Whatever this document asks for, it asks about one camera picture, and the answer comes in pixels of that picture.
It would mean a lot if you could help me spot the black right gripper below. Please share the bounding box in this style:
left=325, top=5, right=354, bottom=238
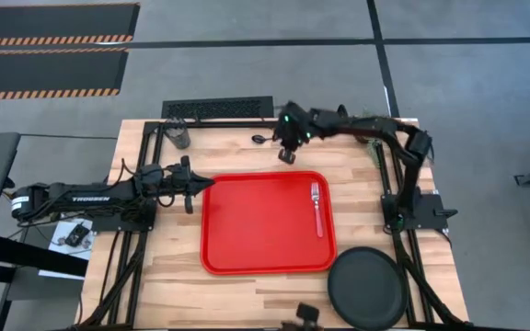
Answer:
left=273, top=101, right=315, bottom=166

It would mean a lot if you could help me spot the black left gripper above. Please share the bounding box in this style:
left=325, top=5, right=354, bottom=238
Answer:
left=170, top=154, right=216, bottom=215

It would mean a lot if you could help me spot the red plastic fork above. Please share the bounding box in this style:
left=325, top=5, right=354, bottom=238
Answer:
left=310, top=181, right=325, bottom=239

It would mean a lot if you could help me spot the red plastic tray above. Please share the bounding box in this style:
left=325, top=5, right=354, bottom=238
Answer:
left=200, top=170, right=339, bottom=276

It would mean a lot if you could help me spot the black round plate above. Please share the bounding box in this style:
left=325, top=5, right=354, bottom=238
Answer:
left=327, top=245, right=409, bottom=331

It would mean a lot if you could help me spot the dark translucent cup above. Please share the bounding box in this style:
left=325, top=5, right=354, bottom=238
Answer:
left=166, top=118, right=191, bottom=151

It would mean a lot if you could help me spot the black floor vent grate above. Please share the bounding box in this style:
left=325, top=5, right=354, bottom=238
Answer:
left=161, top=95, right=275, bottom=120

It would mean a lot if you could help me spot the small green potted plant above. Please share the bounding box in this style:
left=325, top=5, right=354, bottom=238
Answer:
left=359, top=108, right=388, bottom=170

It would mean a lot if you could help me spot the small black controller device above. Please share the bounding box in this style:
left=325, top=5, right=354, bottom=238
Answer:
left=63, top=223, right=92, bottom=248

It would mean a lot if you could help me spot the black box-shaped device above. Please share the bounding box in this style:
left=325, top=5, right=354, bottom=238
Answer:
left=281, top=302, right=324, bottom=331

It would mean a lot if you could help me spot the white paper sheet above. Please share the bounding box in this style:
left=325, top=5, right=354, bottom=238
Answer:
left=38, top=220, right=95, bottom=281

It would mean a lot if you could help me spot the black desk crossbar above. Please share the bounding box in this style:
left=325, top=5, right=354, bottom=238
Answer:
left=0, top=233, right=89, bottom=279

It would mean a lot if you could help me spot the black mat with orange stripes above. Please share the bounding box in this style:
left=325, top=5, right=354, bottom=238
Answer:
left=0, top=48, right=130, bottom=102
left=0, top=2, right=142, bottom=49

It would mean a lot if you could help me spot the black aluminium table frame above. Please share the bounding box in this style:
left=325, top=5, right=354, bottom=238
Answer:
left=74, top=118, right=473, bottom=331

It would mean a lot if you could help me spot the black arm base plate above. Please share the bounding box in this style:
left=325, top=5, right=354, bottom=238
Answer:
left=90, top=213, right=156, bottom=234
left=381, top=190, right=459, bottom=232

